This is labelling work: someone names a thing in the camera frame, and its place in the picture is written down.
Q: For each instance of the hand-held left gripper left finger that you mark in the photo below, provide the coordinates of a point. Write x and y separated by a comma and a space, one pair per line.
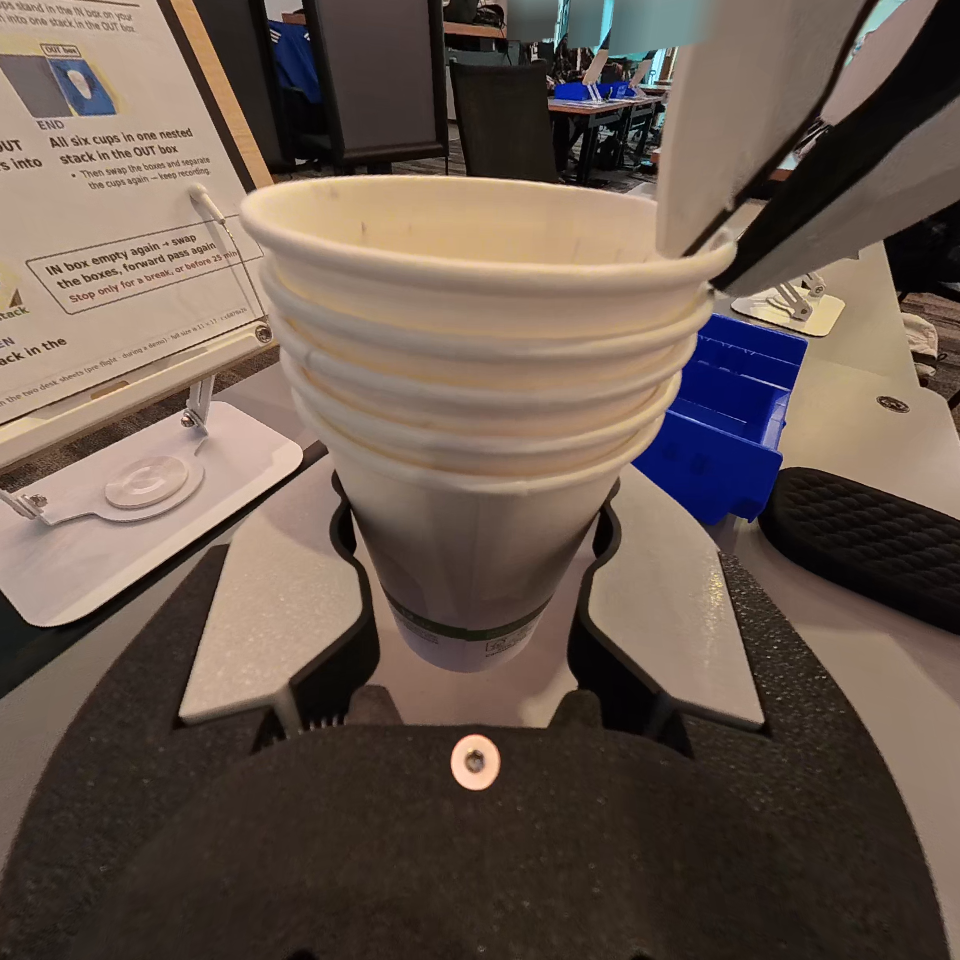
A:
255, 630

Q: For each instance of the black office chair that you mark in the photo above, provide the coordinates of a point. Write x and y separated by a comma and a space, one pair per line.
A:
507, 120

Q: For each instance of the black framed panel on stand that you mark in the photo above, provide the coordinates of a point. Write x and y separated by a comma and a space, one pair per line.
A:
375, 75

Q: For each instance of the blue plastic bin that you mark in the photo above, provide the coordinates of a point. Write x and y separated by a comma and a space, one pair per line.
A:
720, 435

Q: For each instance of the black textured pad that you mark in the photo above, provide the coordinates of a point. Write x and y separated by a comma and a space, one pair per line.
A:
870, 540

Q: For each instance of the wooden instruction board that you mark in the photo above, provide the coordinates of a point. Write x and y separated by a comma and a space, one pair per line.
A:
105, 195

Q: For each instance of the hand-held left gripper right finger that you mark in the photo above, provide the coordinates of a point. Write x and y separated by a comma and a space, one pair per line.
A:
683, 630

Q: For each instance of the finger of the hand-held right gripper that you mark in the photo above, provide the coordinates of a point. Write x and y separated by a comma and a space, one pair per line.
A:
885, 203
735, 105

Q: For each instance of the stack of nested white cups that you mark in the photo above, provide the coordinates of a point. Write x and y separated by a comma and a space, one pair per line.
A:
480, 495

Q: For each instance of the pale cloth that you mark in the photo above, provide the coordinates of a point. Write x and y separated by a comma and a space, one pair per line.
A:
918, 345

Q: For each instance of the wooden desk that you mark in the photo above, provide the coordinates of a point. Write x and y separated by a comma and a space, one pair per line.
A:
600, 110

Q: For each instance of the round table grommet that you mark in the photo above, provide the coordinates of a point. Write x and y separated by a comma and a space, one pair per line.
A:
893, 402

